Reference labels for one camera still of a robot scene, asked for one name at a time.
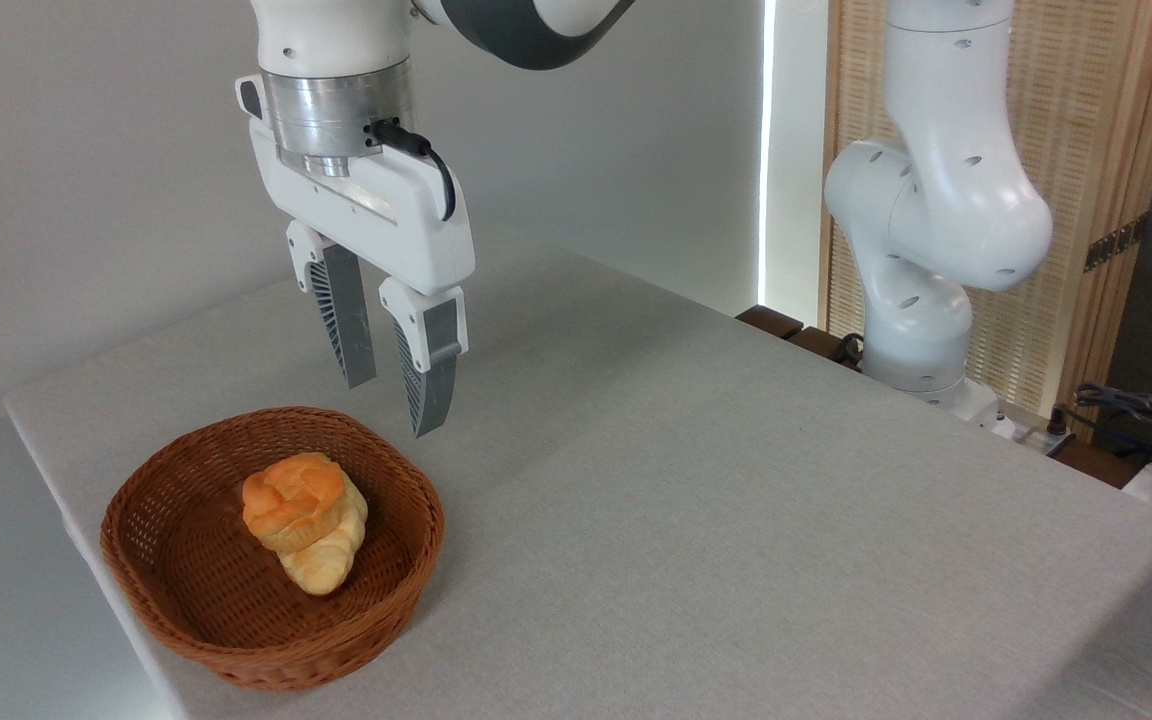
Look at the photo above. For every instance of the wooden slatted screen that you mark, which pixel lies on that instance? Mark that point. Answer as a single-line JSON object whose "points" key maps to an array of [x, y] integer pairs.
{"points": [[1076, 100]]}

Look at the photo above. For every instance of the orange round bread roll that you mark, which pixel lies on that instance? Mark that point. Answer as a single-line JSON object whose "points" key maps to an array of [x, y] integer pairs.
{"points": [[291, 495]]}

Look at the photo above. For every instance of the brown wicker basket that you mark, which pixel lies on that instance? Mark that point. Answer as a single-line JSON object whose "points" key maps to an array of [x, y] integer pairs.
{"points": [[186, 600]]}

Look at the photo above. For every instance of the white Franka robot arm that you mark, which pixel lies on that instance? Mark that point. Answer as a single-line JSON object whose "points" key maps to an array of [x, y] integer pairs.
{"points": [[936, 200]]}

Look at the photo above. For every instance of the pale croissant bread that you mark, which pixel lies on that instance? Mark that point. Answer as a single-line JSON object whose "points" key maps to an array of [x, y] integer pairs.
{"points": [[321, 570]]}

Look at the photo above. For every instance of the dark wooden bench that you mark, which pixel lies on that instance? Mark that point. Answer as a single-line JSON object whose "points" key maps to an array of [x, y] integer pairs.
{"points": [[771, 321]]}

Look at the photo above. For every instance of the dark metal screen hinge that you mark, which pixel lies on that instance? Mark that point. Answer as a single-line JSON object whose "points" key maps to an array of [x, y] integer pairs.
{"points": [[1114, 243]]}

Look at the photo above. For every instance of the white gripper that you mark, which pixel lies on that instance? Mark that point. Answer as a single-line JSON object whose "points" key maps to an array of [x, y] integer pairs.
{"points": [[406, 215]]}

